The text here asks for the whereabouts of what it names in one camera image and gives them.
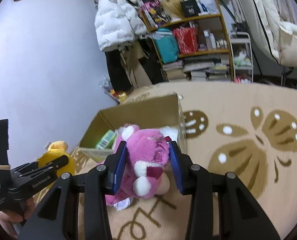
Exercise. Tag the yellow plush toy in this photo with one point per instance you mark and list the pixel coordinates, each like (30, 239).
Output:
(58, 156)

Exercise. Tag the pink strawberry bear plush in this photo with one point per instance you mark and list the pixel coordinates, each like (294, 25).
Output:
(144, 175)

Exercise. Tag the blonde wig head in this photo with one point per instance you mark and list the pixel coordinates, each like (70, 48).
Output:
(173, 9)

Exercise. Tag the green tissue pack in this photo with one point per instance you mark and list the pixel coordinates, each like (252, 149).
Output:
(107, 140)

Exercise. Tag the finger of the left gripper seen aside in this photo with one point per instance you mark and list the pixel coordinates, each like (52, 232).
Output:
(4, 147)

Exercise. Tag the white fluffy plush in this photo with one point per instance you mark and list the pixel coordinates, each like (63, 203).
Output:
(169, 131)

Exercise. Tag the white small cart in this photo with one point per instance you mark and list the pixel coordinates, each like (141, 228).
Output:
(242, 57)

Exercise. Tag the cardboard box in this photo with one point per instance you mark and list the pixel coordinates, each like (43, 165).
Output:
(155, 112)

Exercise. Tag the teal bag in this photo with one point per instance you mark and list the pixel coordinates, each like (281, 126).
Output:
(166, 45)

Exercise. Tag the cream quilted chair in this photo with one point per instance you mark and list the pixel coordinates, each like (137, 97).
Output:
(273, 27)

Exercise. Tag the white puffer jacket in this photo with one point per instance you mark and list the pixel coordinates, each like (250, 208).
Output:
(117, 25)

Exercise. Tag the red patterned bag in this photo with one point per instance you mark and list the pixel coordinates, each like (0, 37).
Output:
(186, 38)

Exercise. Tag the clear bag of toys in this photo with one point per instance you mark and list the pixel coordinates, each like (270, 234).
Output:
(106, 85)

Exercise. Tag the wooden bookshelf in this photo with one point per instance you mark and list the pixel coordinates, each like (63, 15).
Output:
(212, 34)

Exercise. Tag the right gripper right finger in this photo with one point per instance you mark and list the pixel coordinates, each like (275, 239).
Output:
(180, 164)

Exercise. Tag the beige patterned rug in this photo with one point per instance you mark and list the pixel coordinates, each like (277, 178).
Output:
(250, 130)

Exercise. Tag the black box with 40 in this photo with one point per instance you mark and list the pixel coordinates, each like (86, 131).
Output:
(190, 8)

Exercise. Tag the left hand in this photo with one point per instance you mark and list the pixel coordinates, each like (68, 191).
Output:
(8, 218)

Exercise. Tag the beige hanging coat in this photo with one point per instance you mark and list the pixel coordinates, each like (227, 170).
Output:
(130, 57)

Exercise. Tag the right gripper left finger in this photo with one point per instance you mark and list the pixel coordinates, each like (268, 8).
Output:
(115, 164)

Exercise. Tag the stack of books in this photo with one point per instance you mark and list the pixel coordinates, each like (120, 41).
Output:
(212, 67)

